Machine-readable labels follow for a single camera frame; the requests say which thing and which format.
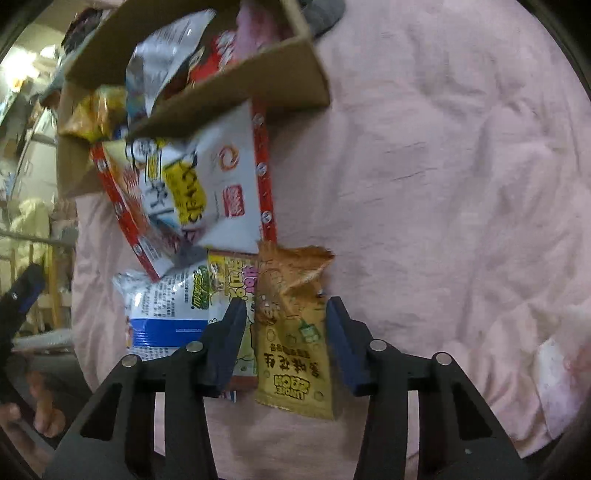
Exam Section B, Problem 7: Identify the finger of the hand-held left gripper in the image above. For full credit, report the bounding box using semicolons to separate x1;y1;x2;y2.
11;263;47;320

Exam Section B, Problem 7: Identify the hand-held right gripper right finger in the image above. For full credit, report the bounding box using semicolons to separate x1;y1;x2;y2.
325;296;532;480

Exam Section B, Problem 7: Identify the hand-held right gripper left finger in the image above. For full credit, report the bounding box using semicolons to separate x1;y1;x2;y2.
44;298;248;480

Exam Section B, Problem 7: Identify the gold peanut packet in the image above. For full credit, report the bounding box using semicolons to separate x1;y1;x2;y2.
253;240;345;421

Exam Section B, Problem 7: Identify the yellow packet with pink print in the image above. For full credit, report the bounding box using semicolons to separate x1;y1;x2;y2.
205;249;260;402

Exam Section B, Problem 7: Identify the white packet with blue band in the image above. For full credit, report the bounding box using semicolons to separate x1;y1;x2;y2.
113;265;227;363

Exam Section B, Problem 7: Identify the large white red-edged packet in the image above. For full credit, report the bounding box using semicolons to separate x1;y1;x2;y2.
90;99;279;283

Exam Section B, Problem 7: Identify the yellow orange chip packet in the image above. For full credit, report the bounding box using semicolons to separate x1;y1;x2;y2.
62;85;127;145

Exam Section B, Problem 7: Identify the silver snack bag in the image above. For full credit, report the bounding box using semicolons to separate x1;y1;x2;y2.
126;9;217;118

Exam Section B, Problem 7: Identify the brown cardboard box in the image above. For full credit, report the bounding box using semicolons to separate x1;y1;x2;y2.
55;0;331;199

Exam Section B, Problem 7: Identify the red packet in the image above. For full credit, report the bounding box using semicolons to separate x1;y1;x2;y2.
187;30;241;88

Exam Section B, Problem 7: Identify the person's left hand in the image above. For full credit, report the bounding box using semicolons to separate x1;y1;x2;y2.
0;369;66;462

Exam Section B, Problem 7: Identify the wooden chair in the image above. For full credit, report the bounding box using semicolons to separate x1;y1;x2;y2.
0;240;75;330

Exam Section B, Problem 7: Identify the pale yellow jacket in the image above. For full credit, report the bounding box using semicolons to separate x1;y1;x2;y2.
9;198;52;259

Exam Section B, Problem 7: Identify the pink blanket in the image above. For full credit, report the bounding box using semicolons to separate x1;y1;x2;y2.
71;0;591;480

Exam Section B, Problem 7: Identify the white pink cloth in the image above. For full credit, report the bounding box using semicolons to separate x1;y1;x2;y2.
536;305;591;441

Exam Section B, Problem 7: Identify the dark grey cloth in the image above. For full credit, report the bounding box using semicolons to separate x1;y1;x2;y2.
300;0;347;38

